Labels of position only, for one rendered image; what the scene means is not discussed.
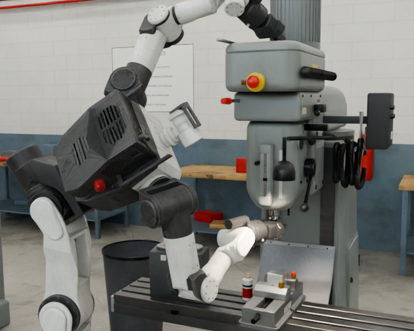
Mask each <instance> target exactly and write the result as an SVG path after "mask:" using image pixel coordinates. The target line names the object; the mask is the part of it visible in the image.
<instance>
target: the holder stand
mask: <svg viewBox="0 0 414 331"><path fill-rule="evenodd" d="M196 250H197V254H198V262H199V266H200V269H202V268H203V266H205V265H206V264H207V263H208V262H209V260H210V252H209V247H208V246H202V245H201V244H196ZM149 263H150V296H154V297H163V298H179V297H176V296H174V295H173V294H171V293H170V289H169V284H168V278H167V275H168V273H169V272H170V269H169V265H168V258H167V255H166V248H165V243H164V242H163V243H159V244H157V246H155V247H154V248H153V249H152V250H151V251H150V252H149ZM179 299H185V298H179Z"/></svg>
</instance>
